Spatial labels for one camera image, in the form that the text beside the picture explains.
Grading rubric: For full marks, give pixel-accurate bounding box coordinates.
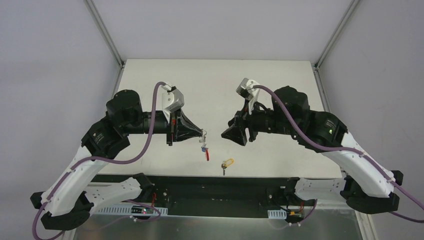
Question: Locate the steel key holder red handle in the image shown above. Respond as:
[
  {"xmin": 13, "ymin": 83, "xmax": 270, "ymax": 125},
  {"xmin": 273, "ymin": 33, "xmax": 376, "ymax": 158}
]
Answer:
[{"xmin": 199, "ymin": 129, "xmax": 210, "ymax": 162}]

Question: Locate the key with yellow tag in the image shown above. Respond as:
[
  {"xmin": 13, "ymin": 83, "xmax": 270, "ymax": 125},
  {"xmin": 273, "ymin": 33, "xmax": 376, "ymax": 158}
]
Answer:
[{"xmin": 221, "ymin": 158, "xmax": 235, "ymax": 176}]

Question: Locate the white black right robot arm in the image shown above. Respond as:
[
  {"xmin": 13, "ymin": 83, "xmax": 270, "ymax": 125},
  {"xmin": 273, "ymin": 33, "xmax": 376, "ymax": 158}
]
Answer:
[{"xmin": 221, "ymin": 83, "xmax": 403, "ymax": 215}]

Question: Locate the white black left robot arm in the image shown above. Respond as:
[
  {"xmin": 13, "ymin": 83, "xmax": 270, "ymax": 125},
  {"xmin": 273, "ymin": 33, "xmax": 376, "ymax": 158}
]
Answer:
[{"xmin": 30, "ymin": 87, "xmax": 203, "ymax": 231}]

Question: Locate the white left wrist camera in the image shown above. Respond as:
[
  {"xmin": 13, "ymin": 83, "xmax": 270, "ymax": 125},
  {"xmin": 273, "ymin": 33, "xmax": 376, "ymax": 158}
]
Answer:
[{"xmin": 161, "ymin": 83, "xmax": 185, "ymax": 123}]

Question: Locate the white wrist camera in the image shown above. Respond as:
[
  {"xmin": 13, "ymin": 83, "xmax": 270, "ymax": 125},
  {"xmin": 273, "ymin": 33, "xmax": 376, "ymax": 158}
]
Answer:
[
  {"xmin": 161, "ymin": 83, "xmax": 185, "ymax": 123},
  {"xmin": 236, "ymin": 78, "xmax": 260, "ymax": 115}
]

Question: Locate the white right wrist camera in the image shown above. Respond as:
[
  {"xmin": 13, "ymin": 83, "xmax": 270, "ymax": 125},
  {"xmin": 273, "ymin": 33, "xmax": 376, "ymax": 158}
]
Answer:
[{"xmin": 236, "ymin": 78, "xmax": 260, "ymax": 115}]

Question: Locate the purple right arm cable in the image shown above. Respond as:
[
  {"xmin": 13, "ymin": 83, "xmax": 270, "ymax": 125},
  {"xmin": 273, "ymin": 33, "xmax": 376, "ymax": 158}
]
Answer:
[{"xmin": 253, "ymin": 84, "xmax": 424, "ymax": 223}]

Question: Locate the left white cable duct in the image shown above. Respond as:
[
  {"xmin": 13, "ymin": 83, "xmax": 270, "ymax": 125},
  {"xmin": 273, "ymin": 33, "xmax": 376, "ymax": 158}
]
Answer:
[{"xmin": 91, "ymin": 203, "xmax": 168, "ymax": 217}]

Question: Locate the white cable duct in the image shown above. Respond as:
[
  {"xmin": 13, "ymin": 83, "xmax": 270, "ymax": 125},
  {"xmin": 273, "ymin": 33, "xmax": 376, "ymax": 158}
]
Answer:
[
  {"xmin": 267, "ymin": 209, "xmax": 287, "ymax": 220},
  {"xmin": 91, "ymin": 203, "xmax": 168, "ymax": 217}
]

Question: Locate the right white cable duct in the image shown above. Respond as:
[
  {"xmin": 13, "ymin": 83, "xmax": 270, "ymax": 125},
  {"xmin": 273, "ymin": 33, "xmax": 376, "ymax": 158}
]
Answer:
[{"xmin": 267, "ymin": 209, "xmax": 287, "ymax": 220}]

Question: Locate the left aluminium frame post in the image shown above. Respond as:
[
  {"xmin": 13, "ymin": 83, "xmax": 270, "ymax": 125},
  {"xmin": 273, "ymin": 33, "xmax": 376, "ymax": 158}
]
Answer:
[{"xmin": 83, "ymin": 0, "xmax": 125, "ymax": 69}]

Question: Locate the aluminium frame post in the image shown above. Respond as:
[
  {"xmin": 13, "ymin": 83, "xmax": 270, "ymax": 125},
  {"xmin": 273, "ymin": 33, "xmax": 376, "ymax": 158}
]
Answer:
[
  {"xmin": 83, "ymin": 0, "xmax": 125, "ymax": 69},
  {"xmin": 313, "ymin": 0, "xmax": 362, "ymax": 71}
]

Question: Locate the right aluminium frame post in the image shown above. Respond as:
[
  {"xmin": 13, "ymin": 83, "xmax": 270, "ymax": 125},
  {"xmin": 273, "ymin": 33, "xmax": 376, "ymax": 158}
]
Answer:
[{"xmin": 313, "ymin": 0, "xmax": 362, "ymax": 71}]

